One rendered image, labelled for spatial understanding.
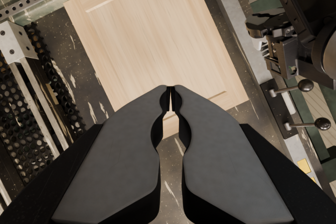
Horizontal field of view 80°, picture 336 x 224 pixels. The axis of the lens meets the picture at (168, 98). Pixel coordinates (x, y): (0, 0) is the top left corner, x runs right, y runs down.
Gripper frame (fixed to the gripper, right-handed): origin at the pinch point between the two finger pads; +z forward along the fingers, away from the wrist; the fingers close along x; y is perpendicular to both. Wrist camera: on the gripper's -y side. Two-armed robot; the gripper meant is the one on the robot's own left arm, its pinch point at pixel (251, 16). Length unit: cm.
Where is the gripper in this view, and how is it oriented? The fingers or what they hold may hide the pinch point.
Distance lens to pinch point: 45.1
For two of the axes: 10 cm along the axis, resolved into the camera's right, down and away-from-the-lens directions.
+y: 3.9, 8.0, 4.5
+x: 9.1, -4.2, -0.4
